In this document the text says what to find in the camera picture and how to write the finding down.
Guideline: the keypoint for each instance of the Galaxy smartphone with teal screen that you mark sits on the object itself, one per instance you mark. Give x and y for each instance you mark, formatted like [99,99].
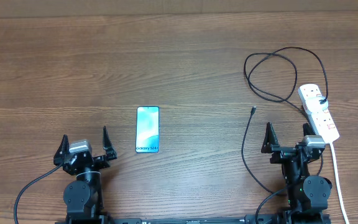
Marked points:
[147,129]

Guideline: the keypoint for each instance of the white power strip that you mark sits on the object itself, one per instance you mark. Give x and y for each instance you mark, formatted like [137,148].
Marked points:
[322,122]

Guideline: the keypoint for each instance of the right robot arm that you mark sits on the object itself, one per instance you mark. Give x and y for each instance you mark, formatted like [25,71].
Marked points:
[307,194]

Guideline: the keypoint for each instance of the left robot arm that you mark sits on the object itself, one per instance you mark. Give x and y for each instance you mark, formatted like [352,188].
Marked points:
[84,196]

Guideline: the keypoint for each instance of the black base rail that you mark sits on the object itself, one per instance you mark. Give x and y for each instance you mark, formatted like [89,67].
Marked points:
[248,219]

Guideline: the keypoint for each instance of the white charger plug adapter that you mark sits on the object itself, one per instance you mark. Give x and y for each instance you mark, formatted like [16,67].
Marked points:
[315,104]

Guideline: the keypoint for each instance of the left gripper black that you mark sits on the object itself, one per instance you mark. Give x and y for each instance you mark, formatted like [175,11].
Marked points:
[102,161]

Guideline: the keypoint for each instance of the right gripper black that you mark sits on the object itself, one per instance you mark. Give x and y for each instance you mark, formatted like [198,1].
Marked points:
[280,152]

